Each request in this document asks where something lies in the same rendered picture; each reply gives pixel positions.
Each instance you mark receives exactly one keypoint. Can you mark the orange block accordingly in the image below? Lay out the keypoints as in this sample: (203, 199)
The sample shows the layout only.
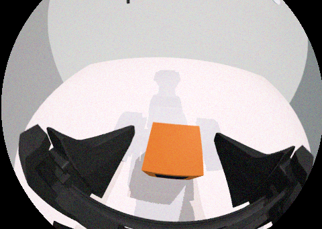
(174, 151)

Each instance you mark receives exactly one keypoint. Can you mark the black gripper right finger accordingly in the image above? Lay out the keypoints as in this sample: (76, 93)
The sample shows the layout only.
(246, 169)

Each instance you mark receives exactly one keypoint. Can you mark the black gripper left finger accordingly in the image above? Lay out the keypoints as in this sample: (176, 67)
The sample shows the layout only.
(95, 159)

